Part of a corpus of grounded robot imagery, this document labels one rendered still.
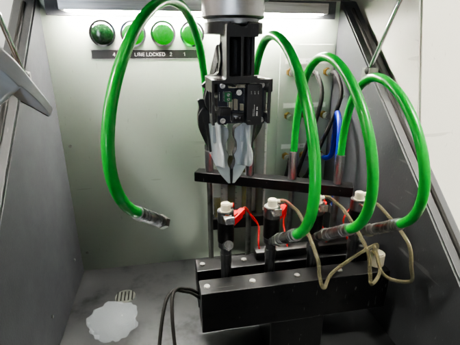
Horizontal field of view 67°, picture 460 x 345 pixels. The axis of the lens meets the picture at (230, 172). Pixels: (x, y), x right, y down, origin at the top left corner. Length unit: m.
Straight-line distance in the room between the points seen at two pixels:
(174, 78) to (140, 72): 0.07
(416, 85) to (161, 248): 0.67
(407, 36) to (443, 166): 0.24
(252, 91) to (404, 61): 0.39
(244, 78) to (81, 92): 0.47
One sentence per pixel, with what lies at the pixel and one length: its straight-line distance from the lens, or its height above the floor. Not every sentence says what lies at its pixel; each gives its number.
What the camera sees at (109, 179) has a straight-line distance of 0.39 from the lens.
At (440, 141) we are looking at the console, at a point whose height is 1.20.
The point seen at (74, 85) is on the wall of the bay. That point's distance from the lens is 0.81.
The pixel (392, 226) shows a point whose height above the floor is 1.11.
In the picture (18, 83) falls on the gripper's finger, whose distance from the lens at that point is 0.29.
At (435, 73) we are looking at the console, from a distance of 0.73.
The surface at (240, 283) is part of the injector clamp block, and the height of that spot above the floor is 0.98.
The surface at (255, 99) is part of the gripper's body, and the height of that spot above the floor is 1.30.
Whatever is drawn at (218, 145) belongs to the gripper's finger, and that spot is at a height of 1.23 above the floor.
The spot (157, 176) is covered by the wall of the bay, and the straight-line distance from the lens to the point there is 0.84.
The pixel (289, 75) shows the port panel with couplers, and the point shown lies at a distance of 0.83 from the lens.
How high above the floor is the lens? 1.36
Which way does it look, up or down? 20 degrees down
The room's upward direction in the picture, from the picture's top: straight up
